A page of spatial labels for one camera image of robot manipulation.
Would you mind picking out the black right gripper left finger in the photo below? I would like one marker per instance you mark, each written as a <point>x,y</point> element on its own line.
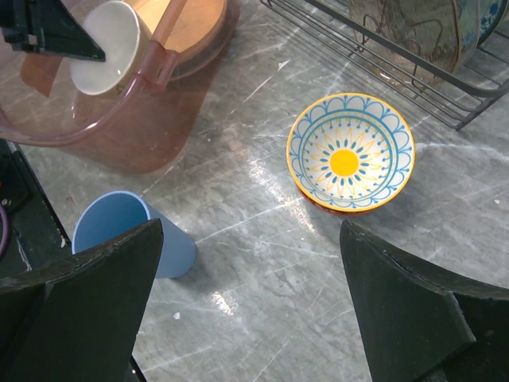
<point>77,319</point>

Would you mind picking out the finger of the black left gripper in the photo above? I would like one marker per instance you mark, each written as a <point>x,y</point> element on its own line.
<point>46,27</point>

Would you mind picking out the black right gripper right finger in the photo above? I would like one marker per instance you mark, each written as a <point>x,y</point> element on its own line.
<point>419,321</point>

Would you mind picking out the plain white ceramic bowl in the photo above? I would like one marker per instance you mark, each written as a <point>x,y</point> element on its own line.
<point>124,37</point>

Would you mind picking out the tan bottom plate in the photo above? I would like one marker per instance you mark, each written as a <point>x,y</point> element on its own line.
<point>197,24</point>

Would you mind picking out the pink transparent plastic bin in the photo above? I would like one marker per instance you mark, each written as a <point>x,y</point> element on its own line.
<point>139,131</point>

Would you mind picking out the blue plastic cup left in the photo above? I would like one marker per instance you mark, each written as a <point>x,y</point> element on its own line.
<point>117,212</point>

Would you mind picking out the red zigzag bottom bowl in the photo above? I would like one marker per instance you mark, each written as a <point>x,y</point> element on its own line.
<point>328,210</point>

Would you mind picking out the yellow blue sun bowl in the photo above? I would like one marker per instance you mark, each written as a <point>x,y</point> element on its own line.
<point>350,152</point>

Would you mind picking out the beige crackle plate in rack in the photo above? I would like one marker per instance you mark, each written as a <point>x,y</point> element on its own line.
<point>424,28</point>

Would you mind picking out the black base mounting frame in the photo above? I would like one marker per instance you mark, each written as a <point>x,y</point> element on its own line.
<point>36,236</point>

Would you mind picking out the metal wire dish rack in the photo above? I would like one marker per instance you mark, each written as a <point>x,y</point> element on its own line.
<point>456,100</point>

